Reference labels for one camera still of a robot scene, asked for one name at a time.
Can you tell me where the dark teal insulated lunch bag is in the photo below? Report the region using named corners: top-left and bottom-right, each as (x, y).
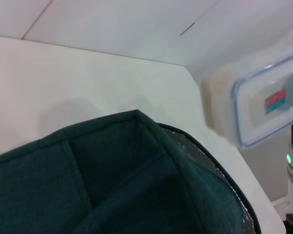
top-left (0, 109), bottom-right (261, 234)

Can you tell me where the clear food container blue seal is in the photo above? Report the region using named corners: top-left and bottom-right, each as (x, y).
top-left (199, 43), bottom-right (293, 149)

